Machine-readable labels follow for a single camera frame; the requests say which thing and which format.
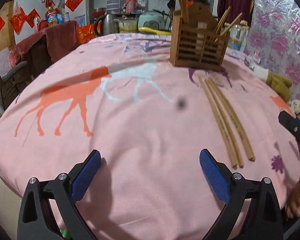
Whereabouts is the pink thermos jug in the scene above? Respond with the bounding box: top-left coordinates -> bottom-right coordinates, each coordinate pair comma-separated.
125,0 -> 138,13

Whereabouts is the wooden chopstick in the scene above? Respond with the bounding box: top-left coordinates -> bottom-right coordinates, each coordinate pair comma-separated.
198,76 -> 237,169
209,78 -> 255,161
181,0 -> 189,23
220,13 -> 243,36
215,6 -> 232,34
204,79 -> 245,168
177,0 -> 185,18

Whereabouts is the translucent plastic container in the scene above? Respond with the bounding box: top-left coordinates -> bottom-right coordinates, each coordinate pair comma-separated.
117,18 -> 138,32

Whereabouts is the white refrigerator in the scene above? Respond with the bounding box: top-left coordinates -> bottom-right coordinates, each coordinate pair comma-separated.
64,0 -> 95,28

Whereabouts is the floral plastic wrapped mattress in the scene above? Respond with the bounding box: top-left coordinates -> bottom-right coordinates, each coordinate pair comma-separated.
242,0 -> 300,112

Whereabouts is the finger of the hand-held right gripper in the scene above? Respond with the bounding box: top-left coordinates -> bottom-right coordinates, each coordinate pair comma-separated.
278,111 -> 300,155

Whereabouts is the pink deer print tablecloth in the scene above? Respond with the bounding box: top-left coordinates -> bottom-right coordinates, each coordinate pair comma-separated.
0,32 -> 300,240

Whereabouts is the metal spoon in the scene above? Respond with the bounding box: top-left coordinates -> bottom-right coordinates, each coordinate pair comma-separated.
243,57 -> 256,70

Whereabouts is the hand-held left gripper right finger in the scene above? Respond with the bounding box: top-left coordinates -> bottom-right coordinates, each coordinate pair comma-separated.
199,149 -> 283,240

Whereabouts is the yellow plastic handle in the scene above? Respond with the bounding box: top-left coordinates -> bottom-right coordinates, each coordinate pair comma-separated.
139,27 -> 172,36

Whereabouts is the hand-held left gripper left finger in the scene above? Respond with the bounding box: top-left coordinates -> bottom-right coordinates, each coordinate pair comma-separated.
17,149 -> 102,240

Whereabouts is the yellow oil bottle blue label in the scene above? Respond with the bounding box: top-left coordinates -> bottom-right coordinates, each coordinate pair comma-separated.
45,6 -> 59,27

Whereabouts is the clear cooking oil bottle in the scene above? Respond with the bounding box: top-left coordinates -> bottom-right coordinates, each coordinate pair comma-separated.
228,20 -> 250,52

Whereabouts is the wooden armchair with cushion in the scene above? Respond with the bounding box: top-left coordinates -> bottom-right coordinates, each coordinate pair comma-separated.
0,47 -> 28,108

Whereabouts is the red gift bag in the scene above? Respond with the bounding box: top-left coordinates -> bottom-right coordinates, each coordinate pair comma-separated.
77,24 -> 98,44

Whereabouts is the person's right hand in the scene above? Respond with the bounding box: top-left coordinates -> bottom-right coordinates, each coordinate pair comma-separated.
285,167 -> 300,218

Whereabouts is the steel electric kettle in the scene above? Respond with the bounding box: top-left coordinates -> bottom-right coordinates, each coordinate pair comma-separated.
94,13 -> 118,37

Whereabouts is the brown wooden chopstick holder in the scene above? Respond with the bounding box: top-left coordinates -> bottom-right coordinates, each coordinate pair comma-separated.
169,4 -> 230,71

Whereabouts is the small pale electric cooker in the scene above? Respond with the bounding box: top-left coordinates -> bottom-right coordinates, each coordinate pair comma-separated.
138,10 -> 166,31

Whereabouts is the red cloth covered cabinet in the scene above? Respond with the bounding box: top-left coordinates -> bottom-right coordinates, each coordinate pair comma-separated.
9,21 -> 78,71

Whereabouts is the olive green and white towel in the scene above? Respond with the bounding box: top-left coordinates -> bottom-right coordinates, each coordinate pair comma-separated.
254,66 -> 293,103

